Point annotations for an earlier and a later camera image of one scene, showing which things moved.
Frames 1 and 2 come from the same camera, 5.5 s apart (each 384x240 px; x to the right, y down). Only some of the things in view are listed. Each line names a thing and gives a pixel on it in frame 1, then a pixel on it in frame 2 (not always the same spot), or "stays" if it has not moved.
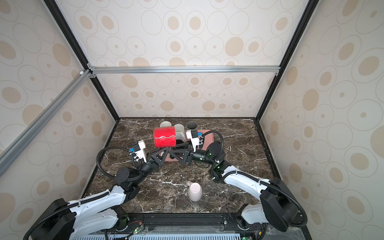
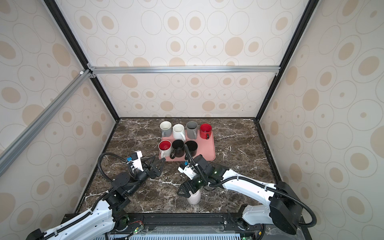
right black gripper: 186,154 -> 187,184
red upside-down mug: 165,137 -> 205,130
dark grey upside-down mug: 191,125 stays
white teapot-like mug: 180,135 stays
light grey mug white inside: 165,123 stays
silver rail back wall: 187,69 stays
